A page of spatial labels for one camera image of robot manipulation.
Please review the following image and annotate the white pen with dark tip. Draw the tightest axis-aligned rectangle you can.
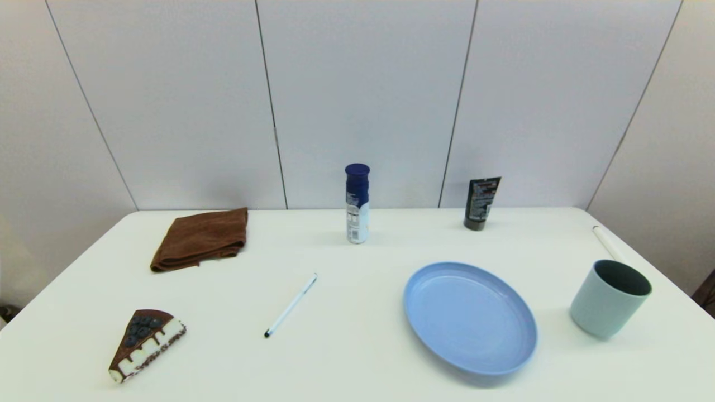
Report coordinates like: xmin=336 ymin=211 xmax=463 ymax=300
xmin=264 ymin=273 xmax=318 ymax=339

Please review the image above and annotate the blue and white spray can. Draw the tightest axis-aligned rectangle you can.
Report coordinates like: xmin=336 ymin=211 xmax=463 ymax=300
xmin=345 ymin=163 xmax=371 ymax=245

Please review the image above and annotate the black squeeze tube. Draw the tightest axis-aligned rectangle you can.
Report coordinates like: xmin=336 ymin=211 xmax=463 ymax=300
xmin=464 ymin=176 xmax=502 ymax=231

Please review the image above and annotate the brown folded cloth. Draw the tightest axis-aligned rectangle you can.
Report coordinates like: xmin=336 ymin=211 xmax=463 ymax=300
xmin=150 ymin=207 xmax=249 ymax=273

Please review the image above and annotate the light blue plate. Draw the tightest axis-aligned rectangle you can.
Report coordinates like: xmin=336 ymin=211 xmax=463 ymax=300
xmin=403 ymin=261 xmax=538 ymax=376

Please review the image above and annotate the white rod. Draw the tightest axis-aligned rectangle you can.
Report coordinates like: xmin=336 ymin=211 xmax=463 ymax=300
xmin=593 ymin=225 xmax=623 ymax=262

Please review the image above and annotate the chocolate blueberry cake slice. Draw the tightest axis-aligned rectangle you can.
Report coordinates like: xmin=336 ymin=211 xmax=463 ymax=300
xmin=108 ymin=309 xmax=187 ymax=384

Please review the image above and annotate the pale green cup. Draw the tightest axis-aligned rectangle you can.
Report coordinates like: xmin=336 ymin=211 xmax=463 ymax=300
xmin=570 ymin=259 xmax=652 ymax=340

